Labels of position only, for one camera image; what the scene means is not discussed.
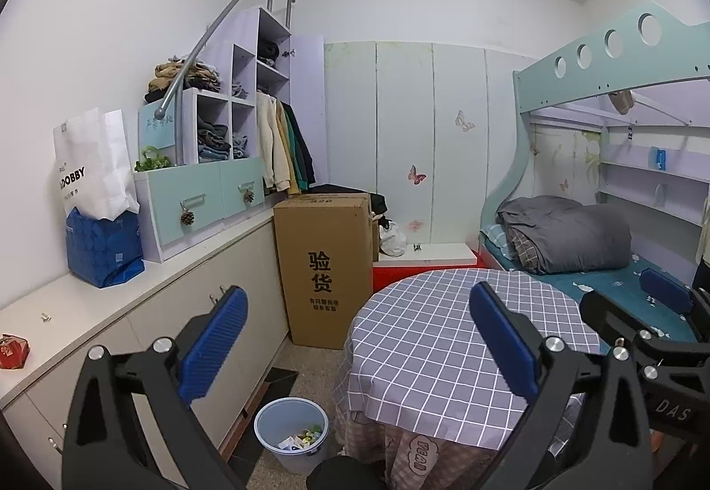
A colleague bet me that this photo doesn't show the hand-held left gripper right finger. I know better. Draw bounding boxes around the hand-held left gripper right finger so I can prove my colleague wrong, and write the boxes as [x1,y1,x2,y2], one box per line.
[470,282,652,490]

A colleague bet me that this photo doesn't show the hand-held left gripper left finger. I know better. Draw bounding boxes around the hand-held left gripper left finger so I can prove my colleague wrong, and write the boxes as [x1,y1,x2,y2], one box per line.
[62,286,249,490]

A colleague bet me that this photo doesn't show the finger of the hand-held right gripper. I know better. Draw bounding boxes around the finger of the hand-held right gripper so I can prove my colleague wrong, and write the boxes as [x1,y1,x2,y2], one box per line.
[580,290,667,358]
[637,268,710,342]

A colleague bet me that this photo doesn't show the blue plastic waste bin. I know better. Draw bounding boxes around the blue plastic waste bin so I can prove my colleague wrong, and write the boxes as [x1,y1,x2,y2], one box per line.
[253,397,330,476]

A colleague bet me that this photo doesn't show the teal patterned bed sheet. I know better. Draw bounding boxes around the teal patterned bed sheet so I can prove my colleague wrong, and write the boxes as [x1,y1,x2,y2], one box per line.
[487,251,710,348]

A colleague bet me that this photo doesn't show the grey checkered tablecloth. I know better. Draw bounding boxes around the grey checkered tablecloth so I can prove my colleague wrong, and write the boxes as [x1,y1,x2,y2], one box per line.
[346,268,601,453]

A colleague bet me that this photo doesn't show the low cream cabinet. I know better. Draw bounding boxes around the low cream cabinet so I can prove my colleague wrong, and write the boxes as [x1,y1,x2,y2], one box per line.
[0,200,290,490]

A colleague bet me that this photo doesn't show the blue plaid pillow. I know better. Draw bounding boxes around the blue plaid pillow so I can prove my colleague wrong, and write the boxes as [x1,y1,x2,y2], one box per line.
[479,223,520,261]

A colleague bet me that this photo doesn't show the grey quilt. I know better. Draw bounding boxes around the grey quilt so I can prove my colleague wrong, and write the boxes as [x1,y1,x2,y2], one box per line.
[496,194,634,276]

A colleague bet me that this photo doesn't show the white board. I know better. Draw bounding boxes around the white board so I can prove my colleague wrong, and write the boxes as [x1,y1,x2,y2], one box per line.
[375,242,479,269]

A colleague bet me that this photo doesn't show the red storage box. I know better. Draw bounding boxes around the red storage box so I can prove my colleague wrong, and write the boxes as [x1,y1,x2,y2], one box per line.
[371,246,485,298]

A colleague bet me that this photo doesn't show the tall brown cardboard box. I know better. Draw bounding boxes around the tall brown cardboard box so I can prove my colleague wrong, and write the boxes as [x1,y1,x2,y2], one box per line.
[272,193,374,352]

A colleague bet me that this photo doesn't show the pink plaid table skirt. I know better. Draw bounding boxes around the pink plaid table skirt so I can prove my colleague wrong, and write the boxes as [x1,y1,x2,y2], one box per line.
[337,401,556,490]

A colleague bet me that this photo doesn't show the white plastic bag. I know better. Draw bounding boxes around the white plastic bag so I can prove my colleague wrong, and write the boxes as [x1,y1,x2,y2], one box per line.
[378,220,409,258]

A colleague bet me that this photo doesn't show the mint green drawer unit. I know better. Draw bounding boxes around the mint green drawer unit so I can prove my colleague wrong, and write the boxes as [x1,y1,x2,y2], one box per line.
[132,155,268,264]

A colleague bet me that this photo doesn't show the dark rounded object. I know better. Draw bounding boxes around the dark rounded object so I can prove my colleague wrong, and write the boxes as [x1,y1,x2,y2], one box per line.
[307,453,390,490]

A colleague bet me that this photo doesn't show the green artificial plant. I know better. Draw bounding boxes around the green artificial plant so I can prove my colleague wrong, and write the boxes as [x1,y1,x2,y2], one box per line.
[134,145,172,174]

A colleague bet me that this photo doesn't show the brown hanging object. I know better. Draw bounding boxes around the brown hanging object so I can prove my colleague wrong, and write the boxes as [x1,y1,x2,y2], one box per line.
[607,89,634,115]

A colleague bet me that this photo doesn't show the beige hanging jacket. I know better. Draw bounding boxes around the beige hanging jacket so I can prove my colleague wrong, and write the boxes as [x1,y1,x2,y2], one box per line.
[277,99,304,194]

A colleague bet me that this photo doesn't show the small red box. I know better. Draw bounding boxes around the small red box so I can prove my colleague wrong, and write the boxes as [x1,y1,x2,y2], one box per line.
[0,333,32,370]

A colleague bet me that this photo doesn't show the folded dark jeans stack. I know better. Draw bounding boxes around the folded dark jeans stack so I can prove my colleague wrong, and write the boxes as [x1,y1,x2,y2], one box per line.
[196,116,232,161]

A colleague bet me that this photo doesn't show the green hanging jacket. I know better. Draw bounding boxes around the green hanging jacket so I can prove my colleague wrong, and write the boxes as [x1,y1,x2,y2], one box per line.
[285,102,312,191]

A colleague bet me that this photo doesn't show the black clothing heap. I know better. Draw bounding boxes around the black clothing heap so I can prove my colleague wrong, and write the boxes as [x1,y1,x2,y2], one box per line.
[309,183,390,225]

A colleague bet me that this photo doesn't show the cream hanging jacket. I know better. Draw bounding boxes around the cream hanging jacket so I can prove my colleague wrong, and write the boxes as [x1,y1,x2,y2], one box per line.
[256,91,292,192]

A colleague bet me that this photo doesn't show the black hanging jacket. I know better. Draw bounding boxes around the black hanging jacket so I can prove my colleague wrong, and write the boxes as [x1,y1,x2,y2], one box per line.
[291,103,317,187]

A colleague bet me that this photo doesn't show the white paper shopping bag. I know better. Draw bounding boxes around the white paper shopping bag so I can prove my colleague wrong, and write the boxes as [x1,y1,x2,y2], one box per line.
[52,107,141,220]

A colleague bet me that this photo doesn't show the mint green written board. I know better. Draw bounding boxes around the mint green written board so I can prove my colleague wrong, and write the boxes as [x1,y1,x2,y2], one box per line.
[138,100,179,154]

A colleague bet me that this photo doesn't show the white wardrobe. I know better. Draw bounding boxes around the white wardrobe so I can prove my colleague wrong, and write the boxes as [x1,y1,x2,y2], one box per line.
[324,40,534,259]

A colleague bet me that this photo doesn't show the pile of folded brown clothes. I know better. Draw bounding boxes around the pile of folded brown clothes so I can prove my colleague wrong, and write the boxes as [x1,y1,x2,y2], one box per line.
[145,58,223,106]

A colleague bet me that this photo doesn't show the lilac stepped shelf unit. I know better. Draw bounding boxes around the lilac stepped shelf unit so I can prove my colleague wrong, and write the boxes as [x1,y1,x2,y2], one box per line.
[176,5,326,188]

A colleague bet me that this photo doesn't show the folded black clothes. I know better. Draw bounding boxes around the folded black clothes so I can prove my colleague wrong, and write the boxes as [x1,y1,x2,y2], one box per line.
[257,39,283,68]

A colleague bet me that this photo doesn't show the grey metal handrail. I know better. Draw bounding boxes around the grey metal handrail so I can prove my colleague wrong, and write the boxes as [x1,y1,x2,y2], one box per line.
[154,0,295,123]

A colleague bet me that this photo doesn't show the mint green bunk bed frame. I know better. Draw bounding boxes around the mint green bunk bed frame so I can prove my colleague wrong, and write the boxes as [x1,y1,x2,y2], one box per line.
[479,0,710,347]

